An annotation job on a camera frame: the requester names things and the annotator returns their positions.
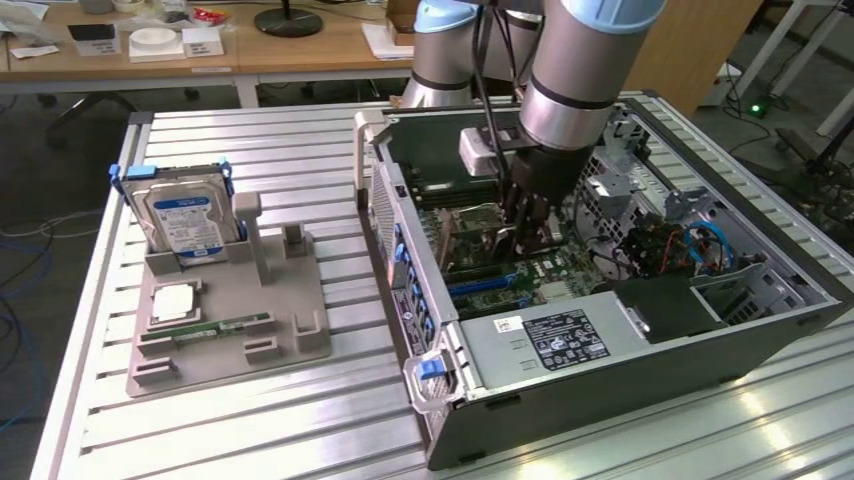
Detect grey power supply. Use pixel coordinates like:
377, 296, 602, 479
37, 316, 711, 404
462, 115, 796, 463
456, 292, 652, 391

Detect hard disk with blue caddy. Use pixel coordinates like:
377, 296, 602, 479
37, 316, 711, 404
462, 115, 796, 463
107, 158, 234, 266

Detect white round dish box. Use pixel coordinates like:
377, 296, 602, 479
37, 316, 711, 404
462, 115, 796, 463
126, 27, 186, 64

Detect white box with black top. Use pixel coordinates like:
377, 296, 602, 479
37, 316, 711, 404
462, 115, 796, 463
65, 23, 125, 57

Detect cardboard box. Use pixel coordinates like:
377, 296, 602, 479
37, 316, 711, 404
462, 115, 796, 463
385, 0, 420, 34

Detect wooden desk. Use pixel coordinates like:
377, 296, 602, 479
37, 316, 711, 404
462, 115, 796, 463
0, 0, 601, 109

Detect graphics card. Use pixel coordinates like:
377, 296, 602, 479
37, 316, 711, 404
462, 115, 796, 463
432, 205, 518, 269

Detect blue expansion slot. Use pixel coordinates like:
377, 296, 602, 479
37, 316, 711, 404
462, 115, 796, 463
449, 272, 525, 297

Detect metal disk bay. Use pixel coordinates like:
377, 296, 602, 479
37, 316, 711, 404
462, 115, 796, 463
576, 147, 668, 221

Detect open black PC case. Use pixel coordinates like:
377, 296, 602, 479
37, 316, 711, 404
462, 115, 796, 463
350, 97, 843, 472

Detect white floor cable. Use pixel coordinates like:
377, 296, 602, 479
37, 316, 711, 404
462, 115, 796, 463
0, 209, 107, 241

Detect plain white box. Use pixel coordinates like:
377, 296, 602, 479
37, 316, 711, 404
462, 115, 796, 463
179, 27, 225, 59

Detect CPU chip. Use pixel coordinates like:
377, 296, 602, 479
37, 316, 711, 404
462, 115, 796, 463
149, 284, 201, 324

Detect clear plastic bags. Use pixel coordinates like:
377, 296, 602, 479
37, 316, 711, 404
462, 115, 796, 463
0, 0, 67, 41

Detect black floor equipment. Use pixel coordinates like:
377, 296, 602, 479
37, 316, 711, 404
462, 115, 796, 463
772, 127, 854, 226

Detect green motherboard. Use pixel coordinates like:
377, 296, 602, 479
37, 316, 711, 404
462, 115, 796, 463
405, 169, 601, 314

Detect wooden cabinet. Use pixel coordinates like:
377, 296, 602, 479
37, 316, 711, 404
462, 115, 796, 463
585, 0, 765, 116

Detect red wire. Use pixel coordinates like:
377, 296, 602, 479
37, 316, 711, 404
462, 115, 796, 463
656, 224, 681, 274

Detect white desk frame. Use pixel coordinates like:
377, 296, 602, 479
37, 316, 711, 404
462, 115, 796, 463
729, 0, 854, 136

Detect grey parts rack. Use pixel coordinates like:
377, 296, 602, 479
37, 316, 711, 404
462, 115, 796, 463
123, 189, 333, 399

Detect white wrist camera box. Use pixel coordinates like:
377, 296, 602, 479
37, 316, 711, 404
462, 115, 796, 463
457, 127, 534, 176

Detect blue floor cable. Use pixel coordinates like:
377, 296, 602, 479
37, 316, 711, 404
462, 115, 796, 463
0, 234, 54, 431

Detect black chair base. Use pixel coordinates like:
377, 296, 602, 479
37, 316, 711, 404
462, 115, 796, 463
35, 89, 201, 146

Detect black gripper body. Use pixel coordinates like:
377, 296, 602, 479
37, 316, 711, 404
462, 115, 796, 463
506, 143, 596, 202

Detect blue wire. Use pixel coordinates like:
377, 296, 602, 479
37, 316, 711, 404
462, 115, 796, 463
685, 219, 735, 274

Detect blue case latch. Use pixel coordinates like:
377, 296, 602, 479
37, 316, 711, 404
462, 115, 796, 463
412, 357, 445, 384

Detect stack of white papers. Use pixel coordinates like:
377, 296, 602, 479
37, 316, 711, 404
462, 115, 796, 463
360, 22, 416, 61

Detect green RAM stick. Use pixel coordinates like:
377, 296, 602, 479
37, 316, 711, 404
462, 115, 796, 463
149, 312, 274, 341

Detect black round lamp base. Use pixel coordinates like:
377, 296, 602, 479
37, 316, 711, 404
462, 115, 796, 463
252, 0, 325, 37

